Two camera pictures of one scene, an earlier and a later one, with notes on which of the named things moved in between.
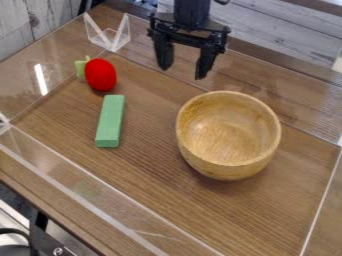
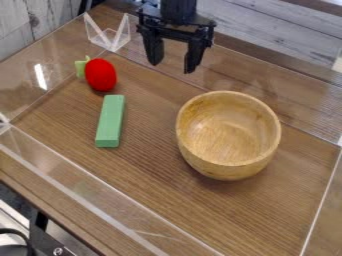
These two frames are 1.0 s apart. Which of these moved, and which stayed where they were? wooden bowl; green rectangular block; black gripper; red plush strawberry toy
Moved: black gripper
Stayed: green rectangular block; wooden bowl; red plush strawberry toy
